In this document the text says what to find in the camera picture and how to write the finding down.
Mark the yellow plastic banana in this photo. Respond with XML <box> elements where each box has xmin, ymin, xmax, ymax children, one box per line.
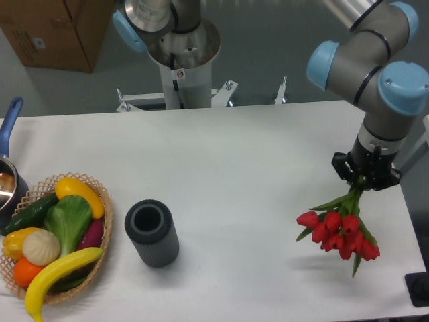
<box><xmin>25</xmin><ymin>247</ymin><xmax>103</xmax><ymax>322</ymax></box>

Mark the white plastic garlic bulb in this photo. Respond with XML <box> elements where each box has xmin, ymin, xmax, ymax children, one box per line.
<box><xmin>22</xmin><ymin>229</ymin><xmax>60</xmax><ymax>266</ymax></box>

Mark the white metal mounting frame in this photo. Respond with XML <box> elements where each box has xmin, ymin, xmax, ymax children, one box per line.
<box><xmin>116</xmin><ymin>76</ymin><xmax>288</xmax><ymax>113</ymax></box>

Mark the blue handled steel saucepan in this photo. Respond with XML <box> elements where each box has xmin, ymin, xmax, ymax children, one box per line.
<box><xmin>1</xmin><ymin>97</ymin><xmax>28</xmax><ymax>229</ymax></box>

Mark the black cable on pedestal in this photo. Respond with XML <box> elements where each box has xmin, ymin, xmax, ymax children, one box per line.
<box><xmin>169</xmin><ymin>52</ymin><xmax>185</xmax><ymax>109</ymax></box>

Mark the orange plastic orange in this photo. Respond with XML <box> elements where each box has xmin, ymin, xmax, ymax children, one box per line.
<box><xmin>13</xmin><ymin>257</ymin><xmax>44</xmax><ymax>289</ymax></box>

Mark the black device at table edge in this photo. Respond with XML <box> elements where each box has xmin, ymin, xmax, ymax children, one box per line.
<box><xmin>404</xmin><ymin>272</ymin><xmax>428</xmax><ymax>307</ymax></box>

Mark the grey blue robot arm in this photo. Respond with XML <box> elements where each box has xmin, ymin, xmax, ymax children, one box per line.
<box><xmin>306</xmin><ymin>1</ymin><xmax>428</xmax><ymax>191</ymax></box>

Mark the green plastic lettuce leaf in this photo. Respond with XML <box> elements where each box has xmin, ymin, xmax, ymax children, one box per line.
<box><xmin>44</xmin><ymin>195</ymin><xmax>92</xmax><ymax>258</ymax></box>

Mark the woven wicker basket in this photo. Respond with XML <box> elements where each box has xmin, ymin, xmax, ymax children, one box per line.
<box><xmin>1</xmin><ymin>172</ymin><xmax>113</xmax><ymax>305</ymax></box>

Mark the yellow plastic bell pepper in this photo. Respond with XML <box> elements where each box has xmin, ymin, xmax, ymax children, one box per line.
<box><xmin>2</xmin><ymin>227</ymin><xmax>41</xmax><ymax>260</ymax></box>

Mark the dark green plastic cucumber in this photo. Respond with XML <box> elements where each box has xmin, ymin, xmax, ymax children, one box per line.
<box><xmin>1</xmin><ymin>193</ymin><xmax>58</xmax><ymax>236</ymax></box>

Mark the brown cardboard box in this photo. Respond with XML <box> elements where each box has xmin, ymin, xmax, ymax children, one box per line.
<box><xmin>1</xmin><ymin>0</ymin><xmax>115</xmax><ymax>73</ymax></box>

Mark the dark grey ribbed vase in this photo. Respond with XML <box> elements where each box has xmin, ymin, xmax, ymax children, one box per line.
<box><xmin>124</xmin><ymin>199</ymin><xmax>180</xmax><ymax>268</ymax></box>

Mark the red tulip bouquet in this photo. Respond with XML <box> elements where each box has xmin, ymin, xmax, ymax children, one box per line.
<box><xmin>296</xmin><ymin>176</ymin><xmax>380</xmax><ymax>276</ymax></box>

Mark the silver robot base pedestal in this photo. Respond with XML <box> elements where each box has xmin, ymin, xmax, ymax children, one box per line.
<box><xmin>112</xmin><ymin>0</ymin><xmax>222</xmax><ymax>110</ymax></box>

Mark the purple plastic eggplant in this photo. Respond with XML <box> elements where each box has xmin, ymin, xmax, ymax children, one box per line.
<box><xmin>76</xmin><ymin>219</ymin><xmax>103</xmax><ymax>250</ymax></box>

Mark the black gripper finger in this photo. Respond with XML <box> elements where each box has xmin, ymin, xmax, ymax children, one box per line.
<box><xmin>331</xmin><ymin>152</ymin><xmax>356</xmax><ymax>186</ymax></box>
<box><xmin>369</xmin><ymin>168</ymin><xmax>402</xmax><ymax>191</ymax></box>

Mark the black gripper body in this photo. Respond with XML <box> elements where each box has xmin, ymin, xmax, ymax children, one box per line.
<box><xmin>349</xmin><ymin>138</ymin><xmax>397</xmax><ymax>184</ymax></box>

